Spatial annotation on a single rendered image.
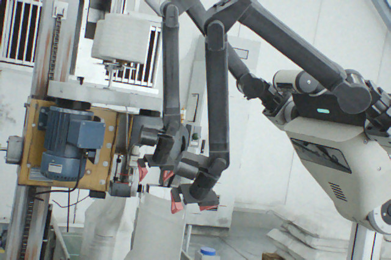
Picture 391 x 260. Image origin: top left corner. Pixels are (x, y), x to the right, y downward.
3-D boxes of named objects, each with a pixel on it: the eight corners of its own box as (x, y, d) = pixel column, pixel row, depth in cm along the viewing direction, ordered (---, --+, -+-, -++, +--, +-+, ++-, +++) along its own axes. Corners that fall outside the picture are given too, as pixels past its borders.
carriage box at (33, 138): (108, 192, 218) (121, 112, 216) (14, 184, 206) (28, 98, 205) (97, 180, 241) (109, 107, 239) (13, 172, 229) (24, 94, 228)
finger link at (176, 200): (161, 202, 169) (172, 185, 162) (182, 201, 172) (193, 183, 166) (168, 223, 165) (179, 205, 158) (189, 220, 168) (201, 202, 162)
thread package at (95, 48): (129, 65, 223) (135, 22, 222) (93, 58, 218) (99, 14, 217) (121, 65, 237) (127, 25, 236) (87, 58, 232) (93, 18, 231)
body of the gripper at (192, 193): (177, 187, 164) (186, 173, 159) (207, 185, 169) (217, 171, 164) (184, 206, 160) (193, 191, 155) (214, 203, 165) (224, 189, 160)
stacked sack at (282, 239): (351, 259, 509) (353, 243, 508) (288, 255, 482) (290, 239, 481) (322, 245, 547) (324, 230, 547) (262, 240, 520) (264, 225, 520)
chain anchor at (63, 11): (66, 19, 210) (69, 2, 209) (52, 16, 208) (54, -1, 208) (65, 19, 212) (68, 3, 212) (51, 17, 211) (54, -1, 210)
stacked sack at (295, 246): (381, 276, 471) (384, 259, 470) (312, 271, 446) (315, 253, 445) (348, 259, 511) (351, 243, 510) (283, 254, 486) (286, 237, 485)
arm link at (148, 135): (179, 121, 192) (176, 115, 200) (147, 114, 189) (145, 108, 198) (170, 154, 195) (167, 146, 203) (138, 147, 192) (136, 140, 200)
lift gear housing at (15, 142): (19, 167, 211) (24, 137, 210) (3, 165, 209) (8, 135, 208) (18, 162, 221) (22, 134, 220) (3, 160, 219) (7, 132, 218)
